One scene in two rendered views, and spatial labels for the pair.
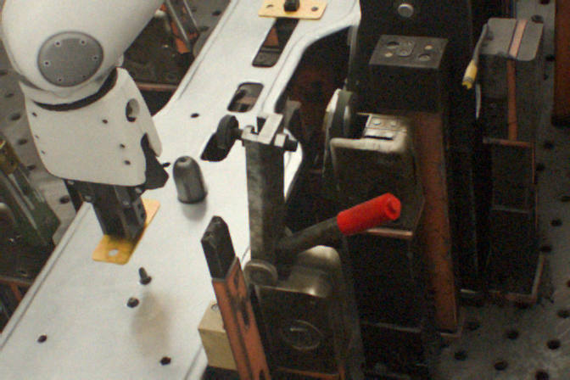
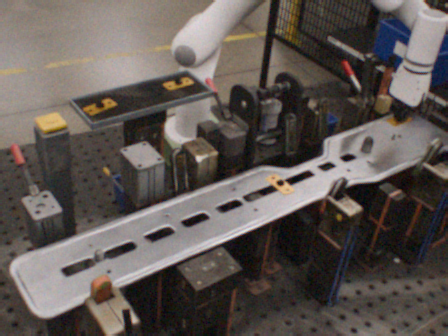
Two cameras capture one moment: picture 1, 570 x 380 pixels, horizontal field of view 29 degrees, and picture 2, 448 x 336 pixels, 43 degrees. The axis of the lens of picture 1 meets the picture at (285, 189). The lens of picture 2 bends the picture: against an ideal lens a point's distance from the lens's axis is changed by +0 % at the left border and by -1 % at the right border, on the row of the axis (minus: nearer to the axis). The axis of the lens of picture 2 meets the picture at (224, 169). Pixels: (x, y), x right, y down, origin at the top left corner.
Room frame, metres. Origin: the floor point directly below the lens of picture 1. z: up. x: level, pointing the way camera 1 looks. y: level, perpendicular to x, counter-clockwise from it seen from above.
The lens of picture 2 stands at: (2.34, 0.29, 1.93)
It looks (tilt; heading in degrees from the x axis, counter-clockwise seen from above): 37 degrees down; 204
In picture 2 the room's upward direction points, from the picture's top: 6 degrees clockwise
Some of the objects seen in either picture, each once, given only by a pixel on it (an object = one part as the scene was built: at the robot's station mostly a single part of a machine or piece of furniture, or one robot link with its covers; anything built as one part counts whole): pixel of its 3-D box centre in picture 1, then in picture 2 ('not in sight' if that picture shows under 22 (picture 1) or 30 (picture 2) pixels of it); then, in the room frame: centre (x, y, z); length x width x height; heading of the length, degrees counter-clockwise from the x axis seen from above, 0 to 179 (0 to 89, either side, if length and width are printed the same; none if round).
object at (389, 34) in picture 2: not in sight; (418, 49); (0.25, 0.10, 1.10); 0.30 x 0.17 x 0.13; 57
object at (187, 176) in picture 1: (189, 181); (367, 145); (0.88, 0.10, 1.02); 0.03 x 0.03 x 0.07
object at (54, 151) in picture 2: not in sight; (59, 195); (1.47, -0.57, 0.92); 0.08 x 0.08 x 0.44; 64
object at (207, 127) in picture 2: not in sight; (204, 181); (1.17, -0.29, 0.90); 0.05 x 0.05 x 0.40; 64
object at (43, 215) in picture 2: not in sight; (49, 258); (1.64, -0.47, 0.88); 0.11 x 0.10 x 0.36; 64
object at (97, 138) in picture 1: (87, 121); (411, 81); (0.76, 0.15, 1.20); 0.10 x 0.07 x 0.11; 63
